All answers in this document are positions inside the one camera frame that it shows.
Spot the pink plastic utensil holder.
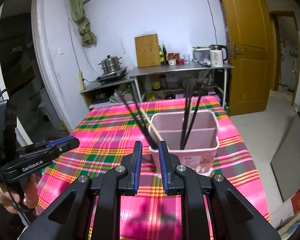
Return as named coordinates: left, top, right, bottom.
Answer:
left=148, top=110, right=219, bottom=176

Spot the red lidded jar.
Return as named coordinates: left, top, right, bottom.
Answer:
left=167, top=53, right=180, bottom=66

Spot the white electric kettle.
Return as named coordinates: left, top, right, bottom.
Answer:
left=209, top=44, right=229, bottom=67

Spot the left hand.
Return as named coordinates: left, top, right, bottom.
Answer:
left=0, top=174, right=38, bottom=215

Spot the pink storage basket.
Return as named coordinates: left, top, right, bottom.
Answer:
left=114, top=91, right=134, bottom=103

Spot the metal kitchen shelf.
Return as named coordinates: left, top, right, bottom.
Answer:
left=79, top=61, right=235, bottom=110

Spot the clear plastic container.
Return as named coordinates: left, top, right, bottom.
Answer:
left=192, top=46, right=211, bottom=65

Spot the black chopstick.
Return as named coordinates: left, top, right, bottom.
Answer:
left=115, top=90, right=158, bottom=150
left=180, top=77, right=192, bottom=150
left=184, top=85, right=206, bottom=149
left=131, top=97, right=158, bottom=150

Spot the pink plaid tablecloth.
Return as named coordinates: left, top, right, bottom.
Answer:
left=37, top=96, right=269, bottom=239

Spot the stainless steel steamer pot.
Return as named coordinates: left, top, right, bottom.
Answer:
left=99, top=55, right=121, bottom=74

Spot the dark oil bottle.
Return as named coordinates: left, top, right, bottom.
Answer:
left=162, top=44, right=168, bottom=64

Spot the wooden cutting board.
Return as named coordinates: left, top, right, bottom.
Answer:
left=135, top=34, right=160, bottom=68

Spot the yellow wooden door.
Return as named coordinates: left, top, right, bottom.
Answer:
left=222, top=0, right=274, bottom=115

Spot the light wooden chopstick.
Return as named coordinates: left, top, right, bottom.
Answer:
left=140, top=107, right=163, bottom=141

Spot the green hanging cloth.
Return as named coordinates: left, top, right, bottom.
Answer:
left=69, top=0, right=97, bottom=46

